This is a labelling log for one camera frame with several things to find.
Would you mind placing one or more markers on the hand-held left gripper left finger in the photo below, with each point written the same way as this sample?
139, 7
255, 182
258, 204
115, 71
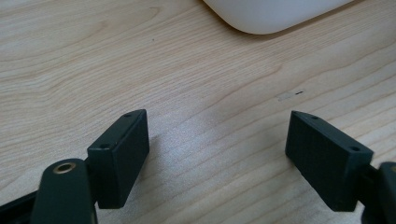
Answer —
120, 155

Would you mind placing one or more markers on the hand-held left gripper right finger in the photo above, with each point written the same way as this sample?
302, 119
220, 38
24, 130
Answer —
327, 158

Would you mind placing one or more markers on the white plastic storage bin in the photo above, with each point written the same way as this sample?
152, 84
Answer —
274, 15

